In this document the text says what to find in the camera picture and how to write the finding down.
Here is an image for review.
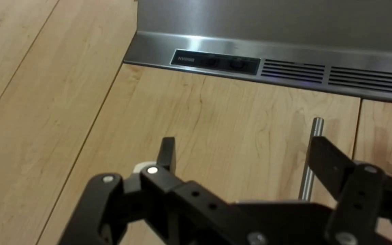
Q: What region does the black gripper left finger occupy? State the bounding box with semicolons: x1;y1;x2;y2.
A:
58;136;276;245

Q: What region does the stainless steel range hood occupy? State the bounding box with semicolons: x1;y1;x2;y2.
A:
122;0;392;106

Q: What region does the wood cabinet door white inside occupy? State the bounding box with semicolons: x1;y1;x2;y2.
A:
37;62;363;245

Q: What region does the narrow long wood cabinet door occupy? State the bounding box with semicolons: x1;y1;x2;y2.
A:
0;0;139;245

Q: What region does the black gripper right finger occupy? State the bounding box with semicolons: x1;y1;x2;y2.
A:
307;134;392;245

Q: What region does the wide light wood cabinet door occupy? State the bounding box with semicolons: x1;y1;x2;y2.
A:
351;98;392;245

